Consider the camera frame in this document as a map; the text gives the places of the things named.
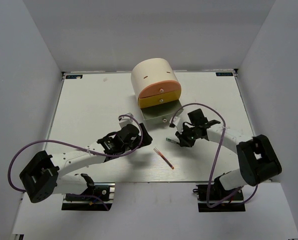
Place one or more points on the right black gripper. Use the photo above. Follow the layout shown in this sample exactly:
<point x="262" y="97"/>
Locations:
<point x="183" y="141"/>

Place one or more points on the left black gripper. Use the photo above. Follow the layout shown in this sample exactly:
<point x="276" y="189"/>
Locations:
<point x="147" y="138"/>

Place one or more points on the red gel pen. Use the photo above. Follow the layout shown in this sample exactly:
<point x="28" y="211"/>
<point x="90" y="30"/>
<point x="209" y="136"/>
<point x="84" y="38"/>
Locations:
<point x="163" y="157"/>

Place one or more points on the green gel pen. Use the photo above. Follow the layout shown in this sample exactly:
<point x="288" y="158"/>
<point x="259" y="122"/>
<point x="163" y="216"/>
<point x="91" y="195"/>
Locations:
<point x="172" y="141"/>

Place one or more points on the orange drawer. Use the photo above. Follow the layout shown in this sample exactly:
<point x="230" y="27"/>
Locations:
<point x="160" y="88"/>

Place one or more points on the cream round drawer box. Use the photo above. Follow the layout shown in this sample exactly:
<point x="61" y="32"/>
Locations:
<point x="151" y="71"/>

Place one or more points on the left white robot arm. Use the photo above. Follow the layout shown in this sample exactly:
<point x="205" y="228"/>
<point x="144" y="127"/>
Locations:
<point x="47" y="174"/>

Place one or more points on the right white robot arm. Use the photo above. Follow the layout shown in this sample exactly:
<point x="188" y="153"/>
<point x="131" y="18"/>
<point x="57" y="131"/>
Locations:
<point x="257" y="159"/>

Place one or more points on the right blue table label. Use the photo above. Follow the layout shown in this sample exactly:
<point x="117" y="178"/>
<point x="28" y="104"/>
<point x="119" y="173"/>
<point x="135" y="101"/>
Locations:
<point x="224" y="74"/>

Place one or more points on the blue table label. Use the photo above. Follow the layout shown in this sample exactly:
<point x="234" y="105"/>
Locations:
<point x="224" y="74"/>
<point x="74" y="76"/>

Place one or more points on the left blue table label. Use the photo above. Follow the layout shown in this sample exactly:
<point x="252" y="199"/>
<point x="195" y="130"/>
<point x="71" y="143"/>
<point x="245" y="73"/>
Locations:
<point x="74" y="76"/>

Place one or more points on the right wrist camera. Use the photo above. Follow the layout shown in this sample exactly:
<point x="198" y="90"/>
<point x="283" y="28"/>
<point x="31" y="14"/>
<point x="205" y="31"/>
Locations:
<point x="176" y="122"/>

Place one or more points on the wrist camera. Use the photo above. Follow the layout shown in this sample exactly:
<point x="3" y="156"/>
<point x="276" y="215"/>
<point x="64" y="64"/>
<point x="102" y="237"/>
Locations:
<point x="176" y="122"/>
<point x="125" y="120"/>

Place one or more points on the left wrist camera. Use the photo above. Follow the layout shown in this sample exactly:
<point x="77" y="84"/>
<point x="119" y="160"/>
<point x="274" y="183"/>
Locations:
<point x="125" y="120"/>

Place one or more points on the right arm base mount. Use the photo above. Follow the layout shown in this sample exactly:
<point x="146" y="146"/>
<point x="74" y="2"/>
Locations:
<point x="233" y="204"/>

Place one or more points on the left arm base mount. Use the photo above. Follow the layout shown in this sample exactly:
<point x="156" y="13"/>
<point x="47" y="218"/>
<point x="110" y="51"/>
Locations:
<point x="98" y="198"/>

